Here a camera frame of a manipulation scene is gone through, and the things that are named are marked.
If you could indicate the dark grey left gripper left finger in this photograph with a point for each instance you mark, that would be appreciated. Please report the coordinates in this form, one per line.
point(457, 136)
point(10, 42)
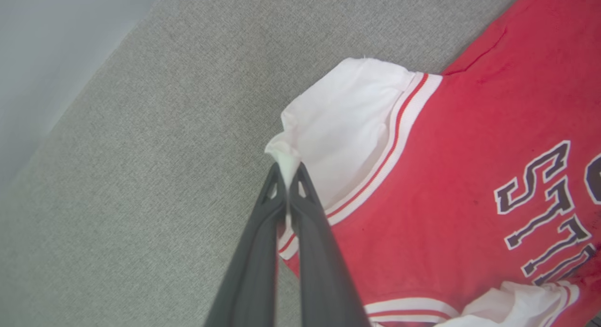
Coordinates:
point(253, 270)

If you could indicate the red and white basketball jersey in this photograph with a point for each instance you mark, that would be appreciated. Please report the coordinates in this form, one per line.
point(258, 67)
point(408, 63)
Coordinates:
point(446, 153)

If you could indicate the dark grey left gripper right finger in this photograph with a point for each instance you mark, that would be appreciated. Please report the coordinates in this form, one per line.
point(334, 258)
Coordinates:
point(324, 280)

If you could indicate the grey fabric sofa cushion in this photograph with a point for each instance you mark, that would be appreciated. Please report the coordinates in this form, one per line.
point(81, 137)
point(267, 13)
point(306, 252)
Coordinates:
point(141, 200)

